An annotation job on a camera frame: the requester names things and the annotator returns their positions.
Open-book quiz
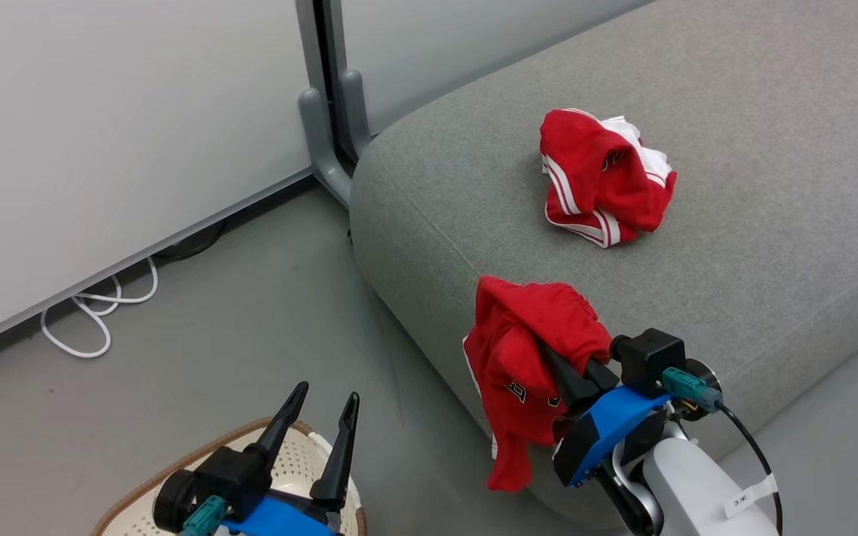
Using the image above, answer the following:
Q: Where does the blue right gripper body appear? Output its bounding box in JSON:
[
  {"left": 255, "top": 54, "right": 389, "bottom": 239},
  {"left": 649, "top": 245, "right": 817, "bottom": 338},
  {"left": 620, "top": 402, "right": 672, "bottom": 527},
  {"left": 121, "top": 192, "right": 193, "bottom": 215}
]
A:
[{"left": 551, "top": 383, "right": 673, "bottom": 489}]

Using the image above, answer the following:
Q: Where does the white perforated laundry basket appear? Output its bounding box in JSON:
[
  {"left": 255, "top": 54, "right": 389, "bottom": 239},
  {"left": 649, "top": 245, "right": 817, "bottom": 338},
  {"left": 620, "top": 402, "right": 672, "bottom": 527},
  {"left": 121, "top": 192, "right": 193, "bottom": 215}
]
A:
[{"left": 89, "top": 418, "right": 367, "bottom": 536}]

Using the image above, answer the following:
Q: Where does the red garment with white stripes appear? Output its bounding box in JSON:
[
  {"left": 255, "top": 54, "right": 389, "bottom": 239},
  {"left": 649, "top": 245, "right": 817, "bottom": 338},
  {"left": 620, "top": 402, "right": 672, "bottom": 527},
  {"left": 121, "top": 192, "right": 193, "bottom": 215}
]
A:
[{"left": 538, "top": 109, "right": 678, "bottom": 249}]

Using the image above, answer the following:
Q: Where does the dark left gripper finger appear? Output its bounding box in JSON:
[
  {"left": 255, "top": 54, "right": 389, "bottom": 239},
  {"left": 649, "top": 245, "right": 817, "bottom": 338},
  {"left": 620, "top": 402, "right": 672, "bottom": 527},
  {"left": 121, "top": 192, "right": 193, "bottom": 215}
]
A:
[
  {"left": 310, "top": 392, "right": 360, "bottom": 511},
  {"left": 249, "top": 381, "right": 310, "bottom": 468}
]

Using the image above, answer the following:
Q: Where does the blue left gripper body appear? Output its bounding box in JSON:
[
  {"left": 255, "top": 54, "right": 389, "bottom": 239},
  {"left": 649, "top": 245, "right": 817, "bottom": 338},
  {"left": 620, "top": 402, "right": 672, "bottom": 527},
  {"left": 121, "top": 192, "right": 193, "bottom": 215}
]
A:
[{"left": 220, "top": 490, "right": 342, "bottom": 536}]

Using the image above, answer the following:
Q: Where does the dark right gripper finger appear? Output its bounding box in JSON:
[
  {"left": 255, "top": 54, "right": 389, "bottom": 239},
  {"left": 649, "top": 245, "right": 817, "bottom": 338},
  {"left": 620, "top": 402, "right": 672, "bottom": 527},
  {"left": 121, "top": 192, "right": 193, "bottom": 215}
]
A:
[
  {"left": 585, "top": 357, "right": 621, "bottom": 393},
  {"left": 541, "top": 339, "right": 588, "bottom": 408}
]

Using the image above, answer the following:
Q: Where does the grey fabric sofa seat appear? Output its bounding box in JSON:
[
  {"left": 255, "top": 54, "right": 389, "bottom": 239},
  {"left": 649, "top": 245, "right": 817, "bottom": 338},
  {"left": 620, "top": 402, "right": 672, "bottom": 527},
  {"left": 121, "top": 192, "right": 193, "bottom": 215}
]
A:
[{"left": 349, "top": 0, "right": 858, "bottom": 532}]

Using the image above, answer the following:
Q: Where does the white partition panel grey frame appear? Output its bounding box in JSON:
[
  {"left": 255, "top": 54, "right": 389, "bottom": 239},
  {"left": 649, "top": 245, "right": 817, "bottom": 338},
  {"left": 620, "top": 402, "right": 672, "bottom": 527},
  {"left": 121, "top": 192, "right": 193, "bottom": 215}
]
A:
[
  {"left": 338, "top": 0, "right": 655, "bottom": 136},
  {"left": 0, "top": 0, "right": 328, "bottom": 360}
]

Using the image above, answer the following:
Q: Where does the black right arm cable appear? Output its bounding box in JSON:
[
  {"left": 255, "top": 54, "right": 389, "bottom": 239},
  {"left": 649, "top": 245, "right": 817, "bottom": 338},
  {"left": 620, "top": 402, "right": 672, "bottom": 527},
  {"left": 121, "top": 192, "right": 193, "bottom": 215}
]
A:
[{"left": 708, "top": 398, "right": 784, "bottom": 536}]

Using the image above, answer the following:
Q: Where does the white coiled cable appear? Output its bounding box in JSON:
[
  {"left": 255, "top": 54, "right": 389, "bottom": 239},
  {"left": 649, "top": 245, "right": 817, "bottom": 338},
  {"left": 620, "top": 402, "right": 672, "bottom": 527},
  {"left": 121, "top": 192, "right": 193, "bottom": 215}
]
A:
[{"left": 41, "top": 256, "right": 159, "bottom": 360}]

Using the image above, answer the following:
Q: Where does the red garment with black print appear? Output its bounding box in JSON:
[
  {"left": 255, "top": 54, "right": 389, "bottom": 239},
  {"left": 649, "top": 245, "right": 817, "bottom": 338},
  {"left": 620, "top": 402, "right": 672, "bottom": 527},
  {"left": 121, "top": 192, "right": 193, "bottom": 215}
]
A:
[{"left": 462, "top": 275, "right": 614, "bottom": 493}]

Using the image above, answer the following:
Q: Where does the black floor cable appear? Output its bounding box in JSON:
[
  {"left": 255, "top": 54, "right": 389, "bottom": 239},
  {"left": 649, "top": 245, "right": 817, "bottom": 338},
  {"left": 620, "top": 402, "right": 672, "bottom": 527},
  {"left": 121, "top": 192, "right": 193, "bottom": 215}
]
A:
[{"left": 155, "top": 222, "right": 226, "bottom": 263}]

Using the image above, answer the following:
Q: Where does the grey curved partition foot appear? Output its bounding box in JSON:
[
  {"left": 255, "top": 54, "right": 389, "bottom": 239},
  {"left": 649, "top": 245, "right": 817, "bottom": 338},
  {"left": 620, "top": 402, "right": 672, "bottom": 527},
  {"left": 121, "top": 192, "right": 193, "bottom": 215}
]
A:
[
  {"left": 298, "top": 87, "right": 356, "bottom": 207},
  {"left": 339, "top": 68, "right": 375, "bottom": 162}
]

